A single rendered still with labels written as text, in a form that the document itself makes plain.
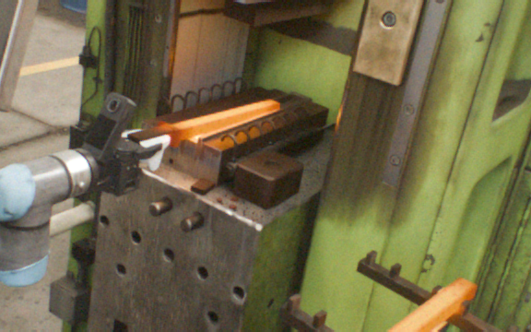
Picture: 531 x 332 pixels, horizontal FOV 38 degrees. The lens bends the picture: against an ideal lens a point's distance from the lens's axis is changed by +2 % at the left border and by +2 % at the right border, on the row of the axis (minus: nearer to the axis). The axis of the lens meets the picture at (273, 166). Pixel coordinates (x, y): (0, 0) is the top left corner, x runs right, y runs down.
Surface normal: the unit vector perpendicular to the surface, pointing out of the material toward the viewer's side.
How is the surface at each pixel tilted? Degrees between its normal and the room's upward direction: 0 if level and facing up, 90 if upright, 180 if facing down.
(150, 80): 90
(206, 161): 90
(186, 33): 90
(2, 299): 0
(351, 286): 90
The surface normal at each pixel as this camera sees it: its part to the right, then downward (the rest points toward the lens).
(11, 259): -0.07, 0.38
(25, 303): 0.18, -0.90
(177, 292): -0.54, 0.25
